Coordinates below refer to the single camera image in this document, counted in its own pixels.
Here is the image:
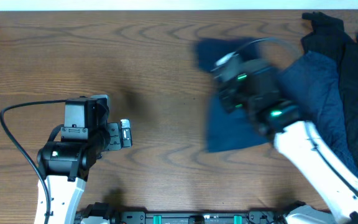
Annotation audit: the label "navy blue shorts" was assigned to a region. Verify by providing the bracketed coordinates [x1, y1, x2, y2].
[194, 37, 269, 152]

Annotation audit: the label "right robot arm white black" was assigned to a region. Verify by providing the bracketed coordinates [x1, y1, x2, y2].
[213, 58, 358, 223]

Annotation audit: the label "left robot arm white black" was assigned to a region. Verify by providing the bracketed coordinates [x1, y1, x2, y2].
[35, 118, 132, 223]

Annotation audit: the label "blue denim garment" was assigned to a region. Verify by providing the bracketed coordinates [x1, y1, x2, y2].
[275, 51, 358, 177]

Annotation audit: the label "black garment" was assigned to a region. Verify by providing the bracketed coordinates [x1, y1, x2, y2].
[301, 12, 358, 167]

